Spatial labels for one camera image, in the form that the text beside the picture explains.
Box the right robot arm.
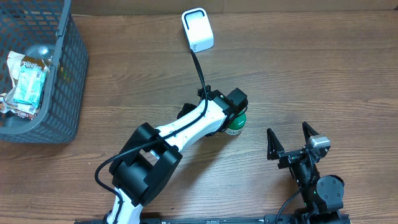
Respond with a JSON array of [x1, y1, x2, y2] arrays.
[[267, 121, 350, 223]]

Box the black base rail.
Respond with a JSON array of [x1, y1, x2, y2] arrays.
[[74, 215, 352, 224]]

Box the yellow oil bottle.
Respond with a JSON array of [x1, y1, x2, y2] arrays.
[[24, 44, 71, 83]]

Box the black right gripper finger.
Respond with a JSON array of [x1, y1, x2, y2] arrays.
[[267, 128, 285, 160], [302, 121, 318, 143]]

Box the dark grey plastic basket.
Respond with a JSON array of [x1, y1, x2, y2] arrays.
[[1, 1, 89, 144]]

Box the green lidded jar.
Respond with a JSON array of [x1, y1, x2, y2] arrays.
[[225, 113, 246, 136]]

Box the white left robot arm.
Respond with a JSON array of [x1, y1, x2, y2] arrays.
[[103, 87, 248, 223]]

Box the green flushable wipes pack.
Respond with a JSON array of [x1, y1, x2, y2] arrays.
[[14, 65, 48, 108]]

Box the brown mixed nuts bag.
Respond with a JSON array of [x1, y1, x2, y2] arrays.
[[1, 51, 50, 120]]

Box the white barcode scanner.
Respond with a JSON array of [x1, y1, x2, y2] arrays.
[[181, 7, 215, 53]]

